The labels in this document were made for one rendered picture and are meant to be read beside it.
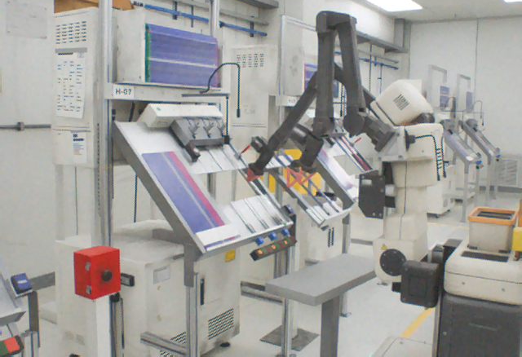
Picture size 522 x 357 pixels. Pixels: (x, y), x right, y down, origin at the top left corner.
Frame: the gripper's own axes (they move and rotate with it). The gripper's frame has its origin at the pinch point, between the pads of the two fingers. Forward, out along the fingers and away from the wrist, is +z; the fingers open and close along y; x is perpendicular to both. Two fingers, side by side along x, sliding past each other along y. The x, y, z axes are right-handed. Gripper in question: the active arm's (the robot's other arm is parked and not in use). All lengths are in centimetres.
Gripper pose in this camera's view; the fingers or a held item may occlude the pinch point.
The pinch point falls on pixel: (249, 180)
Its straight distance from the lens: 259.4
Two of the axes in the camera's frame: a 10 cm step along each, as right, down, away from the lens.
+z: -5.4, 7.3, 4.2
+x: 6.4, 6.8, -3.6
